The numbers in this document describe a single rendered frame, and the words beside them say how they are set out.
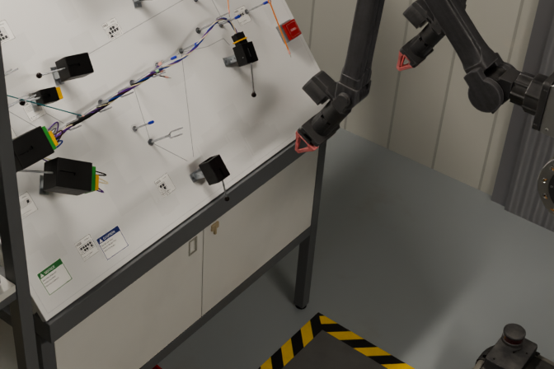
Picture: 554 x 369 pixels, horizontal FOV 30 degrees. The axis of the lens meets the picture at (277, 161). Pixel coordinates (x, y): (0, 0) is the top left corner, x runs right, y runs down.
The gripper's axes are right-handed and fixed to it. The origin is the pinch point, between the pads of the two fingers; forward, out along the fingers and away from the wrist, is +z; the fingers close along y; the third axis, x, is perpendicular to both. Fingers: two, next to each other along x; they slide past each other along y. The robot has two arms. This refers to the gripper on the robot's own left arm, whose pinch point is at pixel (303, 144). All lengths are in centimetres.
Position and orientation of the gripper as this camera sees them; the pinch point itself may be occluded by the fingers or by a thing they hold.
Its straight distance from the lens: 268.0
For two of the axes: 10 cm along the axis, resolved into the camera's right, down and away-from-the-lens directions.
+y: -5.8, 4.7, -6.7
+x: 6.8, 7.3, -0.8
